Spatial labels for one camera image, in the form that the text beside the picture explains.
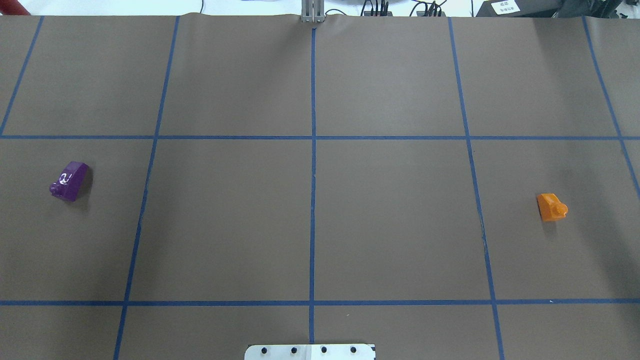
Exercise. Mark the orange trapezoid block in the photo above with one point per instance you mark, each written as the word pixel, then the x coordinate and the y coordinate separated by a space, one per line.
pixel 551 209

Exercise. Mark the purple trapezoid block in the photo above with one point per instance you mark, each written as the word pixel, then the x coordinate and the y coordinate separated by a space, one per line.
pixel 68 184

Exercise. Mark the aluminium frame post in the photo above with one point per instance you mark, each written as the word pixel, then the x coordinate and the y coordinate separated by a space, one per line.
pixel 313 11

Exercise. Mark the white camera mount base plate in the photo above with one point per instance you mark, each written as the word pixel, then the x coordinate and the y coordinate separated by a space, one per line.
pixel 336 351

